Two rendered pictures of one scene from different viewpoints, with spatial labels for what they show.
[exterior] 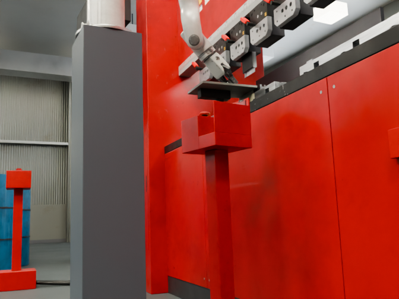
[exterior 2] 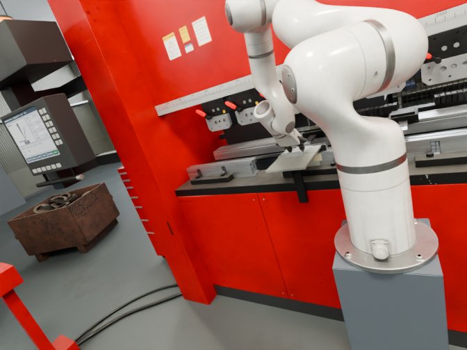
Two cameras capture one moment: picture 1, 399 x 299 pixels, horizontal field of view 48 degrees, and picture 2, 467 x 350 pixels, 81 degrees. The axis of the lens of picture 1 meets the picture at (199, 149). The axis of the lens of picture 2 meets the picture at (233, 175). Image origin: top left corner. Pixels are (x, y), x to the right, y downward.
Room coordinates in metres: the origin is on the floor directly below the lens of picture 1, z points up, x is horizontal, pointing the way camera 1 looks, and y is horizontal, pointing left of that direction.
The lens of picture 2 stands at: (1.07, 0.75, 1.40)
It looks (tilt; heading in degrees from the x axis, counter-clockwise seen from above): 18 degrees down; 329
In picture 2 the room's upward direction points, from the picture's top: 18 degrees counter-clockwise
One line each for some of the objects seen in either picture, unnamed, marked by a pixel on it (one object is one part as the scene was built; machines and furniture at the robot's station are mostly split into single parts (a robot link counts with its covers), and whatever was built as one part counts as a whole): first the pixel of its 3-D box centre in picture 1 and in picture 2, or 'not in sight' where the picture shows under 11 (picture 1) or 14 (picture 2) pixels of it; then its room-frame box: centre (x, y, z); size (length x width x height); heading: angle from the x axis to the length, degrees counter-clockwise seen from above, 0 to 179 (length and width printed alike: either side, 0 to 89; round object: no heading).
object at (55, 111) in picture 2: not in sight; (47, 137); (2.90, 0.71, 1.42); 0.45 x 0.12 x 0.36; 28
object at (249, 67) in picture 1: (249, 64); (297, 121); (2.01, -0.25, 1.13); 0.10 x 0.02 x 0.10; 23
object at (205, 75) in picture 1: (211, 67); (219, 113); (2.40, -0.08, 1.26); 0.15 x 0.09 x 0.17; 23
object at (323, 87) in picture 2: not in sight; (342, 103); (1.37, 0.31, 1.30); 0.19 x 0.12 x 0.24; 63
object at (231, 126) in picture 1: (215, 126); not in sight; (1.57, -0.06, 0.75); 0.20 x 0.16 x 0.18; 36
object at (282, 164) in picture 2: (221, 89); (294, 158); (1.95, -0.11, 1.00); 0.26 x 0.18 x 0.01; 113
